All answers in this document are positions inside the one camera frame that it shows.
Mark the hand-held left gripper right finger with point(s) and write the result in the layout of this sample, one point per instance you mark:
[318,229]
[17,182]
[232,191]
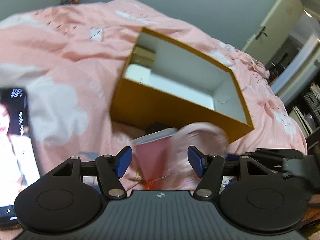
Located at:
[196,161]

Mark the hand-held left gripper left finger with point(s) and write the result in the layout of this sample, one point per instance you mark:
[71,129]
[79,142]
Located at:
[124,161]

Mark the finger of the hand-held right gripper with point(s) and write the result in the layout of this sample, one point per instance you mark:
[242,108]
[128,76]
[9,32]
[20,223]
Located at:
[231,157]

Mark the pink notebook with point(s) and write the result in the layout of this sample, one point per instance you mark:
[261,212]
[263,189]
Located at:
[152,155]

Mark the orange cardboard box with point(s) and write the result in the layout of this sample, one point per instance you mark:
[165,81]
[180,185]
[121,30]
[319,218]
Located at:
[162,105]

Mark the cluttered shelf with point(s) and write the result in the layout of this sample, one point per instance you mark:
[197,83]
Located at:
[310,105]

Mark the white printed flat box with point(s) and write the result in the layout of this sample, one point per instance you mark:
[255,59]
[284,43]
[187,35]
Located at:
[137,72]

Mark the small gold box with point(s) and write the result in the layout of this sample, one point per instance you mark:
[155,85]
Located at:
[145,55]

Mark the black smartphone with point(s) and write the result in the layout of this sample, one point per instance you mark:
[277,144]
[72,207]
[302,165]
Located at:
[15,142]

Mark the pink cloud print blanket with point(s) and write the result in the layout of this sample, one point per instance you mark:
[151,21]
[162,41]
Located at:
[75,55]

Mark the white door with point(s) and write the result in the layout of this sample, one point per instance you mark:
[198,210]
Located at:
[275,22]

